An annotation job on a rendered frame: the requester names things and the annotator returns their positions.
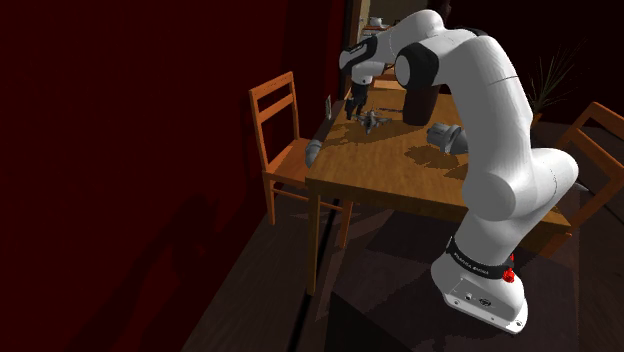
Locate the grey bottle-shaped thing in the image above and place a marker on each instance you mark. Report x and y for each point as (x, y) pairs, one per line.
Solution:
(312, 151)

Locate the potted plant with thin leaves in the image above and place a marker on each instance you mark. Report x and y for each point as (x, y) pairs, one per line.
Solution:
(551, 83)

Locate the wooden chair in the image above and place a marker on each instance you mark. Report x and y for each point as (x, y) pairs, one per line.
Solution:
(592, 146)
(287, 163)

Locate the dark brown cylinder vase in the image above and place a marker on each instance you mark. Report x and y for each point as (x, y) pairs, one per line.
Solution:
(420, 107)

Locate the grey toy aeroplane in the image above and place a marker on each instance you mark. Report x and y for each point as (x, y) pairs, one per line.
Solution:
(370, 120)

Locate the thin dark pen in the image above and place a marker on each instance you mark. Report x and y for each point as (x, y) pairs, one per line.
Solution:
(391, 109)

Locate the dark robot stand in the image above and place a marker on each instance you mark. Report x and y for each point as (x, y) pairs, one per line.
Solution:
(404, 317)

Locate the wooden table with white teapot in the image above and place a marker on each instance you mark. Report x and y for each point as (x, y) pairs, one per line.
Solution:
(378, 28)

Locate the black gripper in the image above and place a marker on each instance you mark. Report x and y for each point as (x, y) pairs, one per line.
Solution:
(360, 92)

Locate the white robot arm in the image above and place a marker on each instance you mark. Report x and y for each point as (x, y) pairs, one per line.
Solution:
(492, 146)

